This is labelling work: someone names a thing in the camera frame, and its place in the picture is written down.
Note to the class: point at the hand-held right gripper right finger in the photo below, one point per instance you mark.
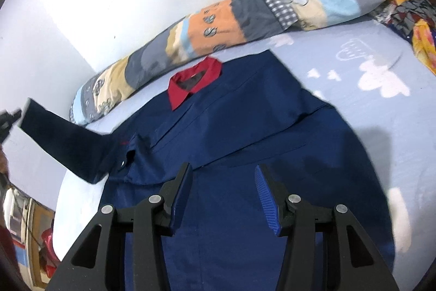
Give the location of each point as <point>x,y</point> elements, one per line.
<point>267,205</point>

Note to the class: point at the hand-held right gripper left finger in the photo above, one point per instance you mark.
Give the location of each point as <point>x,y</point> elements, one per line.
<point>182,195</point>

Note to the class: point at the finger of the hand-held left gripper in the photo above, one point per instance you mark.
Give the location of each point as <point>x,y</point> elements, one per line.
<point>8,122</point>

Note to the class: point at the navy shirt with red collar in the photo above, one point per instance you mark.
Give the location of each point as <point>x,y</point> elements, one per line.
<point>238,127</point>

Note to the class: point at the white appliance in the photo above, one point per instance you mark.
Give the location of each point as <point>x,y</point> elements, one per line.
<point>15,216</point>

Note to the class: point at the wooden cabinet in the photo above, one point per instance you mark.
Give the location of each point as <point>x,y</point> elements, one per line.
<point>35,243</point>

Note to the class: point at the red plastic bag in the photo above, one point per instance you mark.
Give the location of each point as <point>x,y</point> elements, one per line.
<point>49,243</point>

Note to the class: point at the light blue cloud-print bed sheet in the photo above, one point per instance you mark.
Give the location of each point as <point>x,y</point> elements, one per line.
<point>374,107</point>

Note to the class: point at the patchwork rolled quilt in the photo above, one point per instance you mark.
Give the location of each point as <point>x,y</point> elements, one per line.
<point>238,18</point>

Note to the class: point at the colourful patterned cloth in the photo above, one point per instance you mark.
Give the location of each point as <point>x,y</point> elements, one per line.
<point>422,38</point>

